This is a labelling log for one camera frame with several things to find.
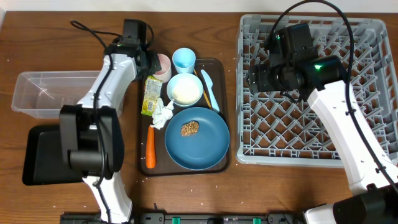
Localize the pink cup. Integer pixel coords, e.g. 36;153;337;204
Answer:
153;54;172;83

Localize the light blue cup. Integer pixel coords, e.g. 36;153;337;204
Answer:
172;48;196;73

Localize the cooked white rice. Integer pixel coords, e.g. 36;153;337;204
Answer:
172;78;200;105

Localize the light blue bowl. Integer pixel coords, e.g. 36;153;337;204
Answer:
167;73;203;108

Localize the brown food piece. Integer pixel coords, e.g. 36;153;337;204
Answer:
180;121;200;136

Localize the dark blue plate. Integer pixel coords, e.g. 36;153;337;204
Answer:
165;107;230;170

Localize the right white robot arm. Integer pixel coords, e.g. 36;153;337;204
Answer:
248;24;397;223

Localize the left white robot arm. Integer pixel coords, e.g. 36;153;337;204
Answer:
59;19;161;223

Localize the grey dishwasher rack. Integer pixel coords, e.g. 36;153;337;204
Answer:
236;14;397;168

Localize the black waste bin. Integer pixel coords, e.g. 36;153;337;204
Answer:
22;125;83;186

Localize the green snack wrapper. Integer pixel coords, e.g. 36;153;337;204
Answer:
141;75;163;116

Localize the crumpled white tissue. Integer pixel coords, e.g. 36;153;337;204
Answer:
151;98;174;130

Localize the light blue plastic knife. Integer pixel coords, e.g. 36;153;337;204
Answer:
201;70;220;113

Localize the wooden chopstick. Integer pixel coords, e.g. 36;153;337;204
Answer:
194;70;212;110

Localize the brown serving tray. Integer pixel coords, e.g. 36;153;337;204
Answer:
137;58;230;177

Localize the clear plastic bin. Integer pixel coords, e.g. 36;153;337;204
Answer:
11;70;125;120

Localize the orange carrot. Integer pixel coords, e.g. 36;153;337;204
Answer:
146;125;156;169

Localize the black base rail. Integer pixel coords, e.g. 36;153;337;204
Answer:
59;213;306;224

